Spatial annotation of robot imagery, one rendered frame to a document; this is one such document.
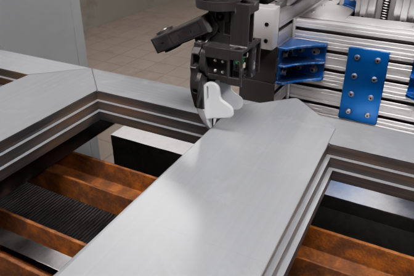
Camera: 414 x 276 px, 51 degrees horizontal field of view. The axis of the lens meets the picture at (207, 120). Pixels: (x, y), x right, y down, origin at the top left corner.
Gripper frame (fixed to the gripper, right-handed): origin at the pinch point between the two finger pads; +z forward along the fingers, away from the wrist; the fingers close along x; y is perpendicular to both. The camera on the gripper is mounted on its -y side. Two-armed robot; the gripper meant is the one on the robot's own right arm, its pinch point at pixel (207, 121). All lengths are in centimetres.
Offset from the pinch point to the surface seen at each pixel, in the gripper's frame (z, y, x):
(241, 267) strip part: 0.7, 17.2, -25.7
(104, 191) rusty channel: 15.5, -17.3, -7.1
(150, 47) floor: 89, -188, 255
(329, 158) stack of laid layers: 2.6, 19.8, 2.1
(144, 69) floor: 89, -161, 207
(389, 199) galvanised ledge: 19.4, 29.0, 20.5
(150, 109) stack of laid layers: 2.3, -13.1, 3.0
